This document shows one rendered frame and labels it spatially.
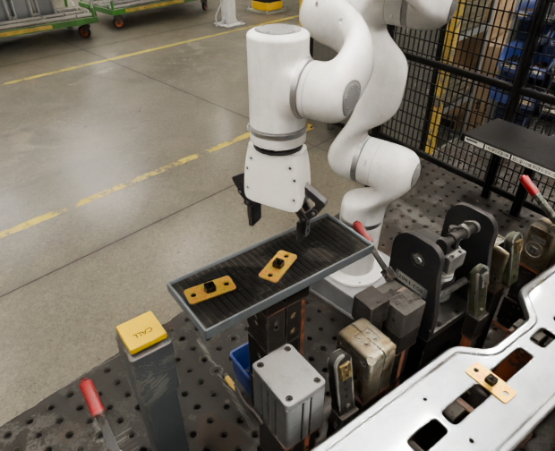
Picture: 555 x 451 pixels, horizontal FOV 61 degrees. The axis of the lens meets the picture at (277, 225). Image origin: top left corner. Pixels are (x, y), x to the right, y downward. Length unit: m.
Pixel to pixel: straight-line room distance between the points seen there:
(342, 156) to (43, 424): 0.95
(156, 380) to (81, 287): 1.93
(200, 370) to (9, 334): 1.48
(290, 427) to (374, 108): 0.69
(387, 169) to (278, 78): 0.58
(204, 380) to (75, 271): 1.68
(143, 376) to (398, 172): 0.72
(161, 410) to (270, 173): 0.45
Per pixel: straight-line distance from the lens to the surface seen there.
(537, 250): 1.33
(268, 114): 0.66
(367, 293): 0.91
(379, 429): 0.86
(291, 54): 0.64
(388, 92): 1.09
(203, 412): 1.23
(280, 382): 0.75
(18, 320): 2.67
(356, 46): 0.66
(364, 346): 0.85
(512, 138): 1.81
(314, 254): 0.89
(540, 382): 1.01
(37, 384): 2.35
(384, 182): 1.18
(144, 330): 0.78
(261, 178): 0.73
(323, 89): 0.62
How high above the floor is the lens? 1.72
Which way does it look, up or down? 36 degrees down
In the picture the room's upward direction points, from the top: straight up
